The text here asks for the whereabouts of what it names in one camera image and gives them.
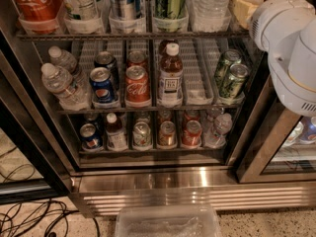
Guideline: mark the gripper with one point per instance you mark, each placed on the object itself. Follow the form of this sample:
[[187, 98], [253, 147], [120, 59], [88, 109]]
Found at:
[[275, 22]]

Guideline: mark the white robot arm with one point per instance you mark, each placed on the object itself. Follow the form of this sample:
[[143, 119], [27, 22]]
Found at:
[[286, 31]]

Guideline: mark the clear water bottle top shelf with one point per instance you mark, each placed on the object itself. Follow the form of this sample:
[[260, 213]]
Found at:
[[212, 15]]

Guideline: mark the rear green can middle shelf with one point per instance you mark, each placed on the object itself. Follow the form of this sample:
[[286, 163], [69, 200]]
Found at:
[[226, 59]]

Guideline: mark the empty white shelf tray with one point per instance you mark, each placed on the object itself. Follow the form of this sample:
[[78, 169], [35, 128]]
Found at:
[[196, 85]]

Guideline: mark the front green can middle shelf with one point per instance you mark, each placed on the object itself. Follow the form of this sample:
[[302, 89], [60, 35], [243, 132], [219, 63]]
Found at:
[[234, 81]]

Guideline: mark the rear red Coca-Cola can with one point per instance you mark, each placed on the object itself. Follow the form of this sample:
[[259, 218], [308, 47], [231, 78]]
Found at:
[[139, 58]]

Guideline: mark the silver blue can top shelf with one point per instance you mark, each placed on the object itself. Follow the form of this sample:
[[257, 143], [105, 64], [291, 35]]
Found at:
[[126, 9]]

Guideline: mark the water bottle bottom shelf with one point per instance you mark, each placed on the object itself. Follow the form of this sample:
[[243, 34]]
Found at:
[[216, 135]]

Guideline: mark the front red Coca-Cola can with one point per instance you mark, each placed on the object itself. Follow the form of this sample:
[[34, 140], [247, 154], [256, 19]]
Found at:
[[137, 84]]

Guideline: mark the red can bottom shelf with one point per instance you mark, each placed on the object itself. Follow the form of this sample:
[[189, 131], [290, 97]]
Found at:
[[191, 133]]

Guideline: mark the right glass fridge door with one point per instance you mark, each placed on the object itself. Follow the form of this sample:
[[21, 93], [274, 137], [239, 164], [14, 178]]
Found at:
[[255, 149]]

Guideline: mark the glass fridge door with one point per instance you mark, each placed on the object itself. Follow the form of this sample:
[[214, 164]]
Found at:
[[29, 168], [255, 149]]

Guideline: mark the rear dark Pepsi can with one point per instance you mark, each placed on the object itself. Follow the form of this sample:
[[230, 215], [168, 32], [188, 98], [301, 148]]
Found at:
[[106, 59]]

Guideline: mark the tan can bottom shelf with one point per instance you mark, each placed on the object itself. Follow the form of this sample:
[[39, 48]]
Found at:
[[167, 134]]

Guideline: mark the stainless steel fridge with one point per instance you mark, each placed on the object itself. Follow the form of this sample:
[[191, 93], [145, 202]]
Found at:
[[104, 182]]

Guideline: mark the front blue Pepsi can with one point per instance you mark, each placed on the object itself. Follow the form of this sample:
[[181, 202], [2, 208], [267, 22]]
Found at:
[[101, 82]]

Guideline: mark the white green can bottom shelf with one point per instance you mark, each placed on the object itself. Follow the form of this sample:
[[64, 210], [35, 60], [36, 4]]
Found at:
[[141, 134]]

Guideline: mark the white green can shelf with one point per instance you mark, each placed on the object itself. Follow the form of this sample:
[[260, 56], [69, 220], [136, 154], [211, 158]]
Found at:
[[82, 10], [141, 134]]

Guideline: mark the white green can top shelf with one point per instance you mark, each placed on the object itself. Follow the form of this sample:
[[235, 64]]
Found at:
[[82, 10]]

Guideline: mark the tea bottle bottom shelf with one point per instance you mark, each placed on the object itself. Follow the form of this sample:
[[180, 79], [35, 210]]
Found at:
[[115, 133]]

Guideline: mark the rear water bottle middle shelf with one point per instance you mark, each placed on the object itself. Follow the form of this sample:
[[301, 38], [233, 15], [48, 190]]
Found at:
[[63, 58]]

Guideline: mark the front water bottle middle shelf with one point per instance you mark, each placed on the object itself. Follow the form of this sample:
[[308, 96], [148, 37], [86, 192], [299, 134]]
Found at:
[[71, 95]]

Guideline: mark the blue Pepsi can bottom shelf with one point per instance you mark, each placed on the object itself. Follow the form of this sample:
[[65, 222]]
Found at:
[[90, 136]]

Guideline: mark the red Coca-Cola can top shelf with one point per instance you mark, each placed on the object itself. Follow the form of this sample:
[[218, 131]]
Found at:
[[39, 17]]

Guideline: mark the left glass fridge door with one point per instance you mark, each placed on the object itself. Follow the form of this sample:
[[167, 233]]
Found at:
[[29, 168]]

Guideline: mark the front iced tea bottle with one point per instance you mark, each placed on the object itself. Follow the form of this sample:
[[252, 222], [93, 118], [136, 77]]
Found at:
[[170, 76]]

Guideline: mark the cans behind right door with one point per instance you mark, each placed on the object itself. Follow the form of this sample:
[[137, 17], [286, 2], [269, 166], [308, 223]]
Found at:
[[303, 133]]

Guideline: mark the clear plastic bin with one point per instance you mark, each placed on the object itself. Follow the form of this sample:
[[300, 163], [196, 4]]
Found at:
[[168, 221]]

